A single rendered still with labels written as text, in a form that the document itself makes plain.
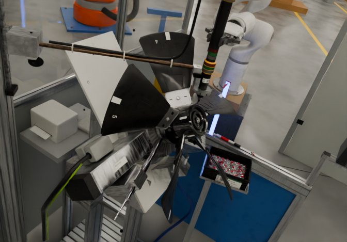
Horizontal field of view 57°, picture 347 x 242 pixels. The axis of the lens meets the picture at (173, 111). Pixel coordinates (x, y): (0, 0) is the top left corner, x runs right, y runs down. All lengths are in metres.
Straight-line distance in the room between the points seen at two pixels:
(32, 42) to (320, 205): 2.55
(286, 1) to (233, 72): 7.69
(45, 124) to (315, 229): 2.13
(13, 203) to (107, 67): 0.77
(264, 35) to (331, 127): 1.59
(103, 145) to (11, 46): 0.43
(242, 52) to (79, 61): 0.92
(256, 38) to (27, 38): 1.11
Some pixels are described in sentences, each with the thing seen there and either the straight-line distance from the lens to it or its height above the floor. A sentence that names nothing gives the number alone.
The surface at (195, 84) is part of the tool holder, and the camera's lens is 1.16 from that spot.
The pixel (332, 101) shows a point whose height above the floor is 0.70.
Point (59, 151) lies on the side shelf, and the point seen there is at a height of 0.86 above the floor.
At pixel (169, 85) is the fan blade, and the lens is 1.17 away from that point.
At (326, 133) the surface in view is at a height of 0.40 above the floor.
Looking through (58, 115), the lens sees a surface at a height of 0.97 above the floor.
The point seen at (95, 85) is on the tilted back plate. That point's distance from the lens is 1.20.
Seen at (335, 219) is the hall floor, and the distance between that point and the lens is 2.99.
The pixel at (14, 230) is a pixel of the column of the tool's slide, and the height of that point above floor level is 0.41.
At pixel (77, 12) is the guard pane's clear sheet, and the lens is 1.60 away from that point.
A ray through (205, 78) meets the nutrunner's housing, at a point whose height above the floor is 1.34.
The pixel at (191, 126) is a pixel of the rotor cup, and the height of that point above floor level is 1.23.
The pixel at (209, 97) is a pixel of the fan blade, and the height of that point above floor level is 1.18.
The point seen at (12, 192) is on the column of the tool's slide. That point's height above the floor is 0.66.
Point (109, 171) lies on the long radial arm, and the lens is 1.02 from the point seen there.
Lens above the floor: 1.85
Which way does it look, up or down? 34 degrees down
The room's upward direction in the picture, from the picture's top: 14 degrees clockwise
